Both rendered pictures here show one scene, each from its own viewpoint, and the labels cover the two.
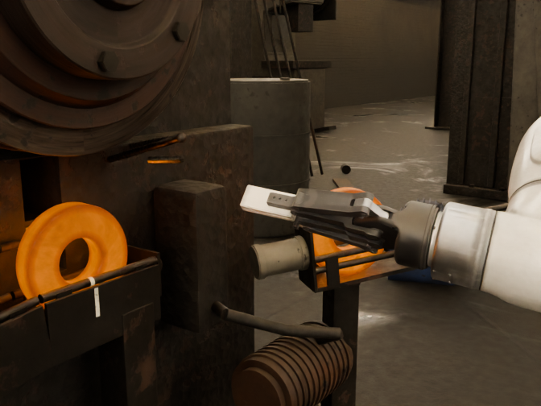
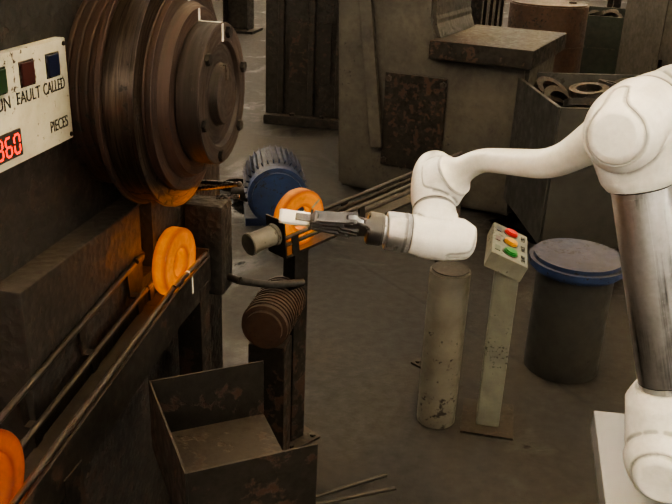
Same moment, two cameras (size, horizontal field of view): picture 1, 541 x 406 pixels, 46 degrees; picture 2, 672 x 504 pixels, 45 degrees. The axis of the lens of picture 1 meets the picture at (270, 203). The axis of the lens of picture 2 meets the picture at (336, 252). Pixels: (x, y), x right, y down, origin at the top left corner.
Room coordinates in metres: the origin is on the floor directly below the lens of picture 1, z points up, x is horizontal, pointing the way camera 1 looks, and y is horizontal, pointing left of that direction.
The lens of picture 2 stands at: (-0.82, 0.64, 1.47)
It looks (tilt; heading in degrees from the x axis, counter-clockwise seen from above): 23 degrees down; 335
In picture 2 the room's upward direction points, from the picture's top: 2 degrees clockwise
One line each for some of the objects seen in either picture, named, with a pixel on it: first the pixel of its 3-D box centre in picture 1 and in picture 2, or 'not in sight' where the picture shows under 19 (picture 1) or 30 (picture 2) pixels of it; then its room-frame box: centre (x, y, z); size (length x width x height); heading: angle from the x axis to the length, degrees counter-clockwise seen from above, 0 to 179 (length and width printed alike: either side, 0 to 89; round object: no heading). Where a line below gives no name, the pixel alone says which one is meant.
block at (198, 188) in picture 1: (190, 254); (207, 244); (1.01, 0.13, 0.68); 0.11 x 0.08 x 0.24; 54
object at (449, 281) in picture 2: not in sight; (442, 346); (0.99, -0.58, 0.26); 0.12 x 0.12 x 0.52
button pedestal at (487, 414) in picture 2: not in sight; (498, 333); (0.93, -0.73, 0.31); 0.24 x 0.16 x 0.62; 144
